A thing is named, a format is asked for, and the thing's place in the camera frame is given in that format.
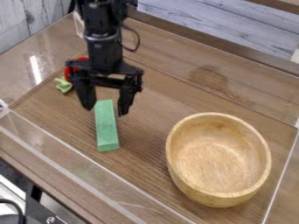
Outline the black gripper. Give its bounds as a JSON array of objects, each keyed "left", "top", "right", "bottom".
[{"left": 65, "top": 31, "right": 144, "bottom": 116}]

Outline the green rectangular block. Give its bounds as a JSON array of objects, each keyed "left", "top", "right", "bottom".
[{"left": 94, "top": 99, "right": 118, "bottom": 152}]

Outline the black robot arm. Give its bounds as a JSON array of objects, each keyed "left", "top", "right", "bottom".
[{"left": 65, "top": 0, "right": 144, "bottom": 116}]

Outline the brown wooden bowl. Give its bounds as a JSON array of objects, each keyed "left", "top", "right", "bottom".
[{"left": 165, "top": 112, "right": 272, "bottom": 207}]

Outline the red plush strawberry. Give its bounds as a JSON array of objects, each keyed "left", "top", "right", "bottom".
[{"left": 53, "top": 56, "right": 90, "bottom": 94}]

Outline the black equipment under table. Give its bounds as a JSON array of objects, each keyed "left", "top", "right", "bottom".
[{"left": 0, "top": 183, "right": 80, "bottom": 224}]

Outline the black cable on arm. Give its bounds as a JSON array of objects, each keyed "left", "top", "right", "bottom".
[{"left": 118, "top": 22, "right": 141, "bottom": 53}]

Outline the clear acrylic corner bracket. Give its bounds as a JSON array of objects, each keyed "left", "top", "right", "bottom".
[{"left": 72, "top": 11, "right": 84, "bottom": 38}]

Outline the clear acrylic enclosure wall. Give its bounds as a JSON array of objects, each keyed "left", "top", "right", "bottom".
[{"left": 0, "top": 12, "right": 299, "bottom": 224}]

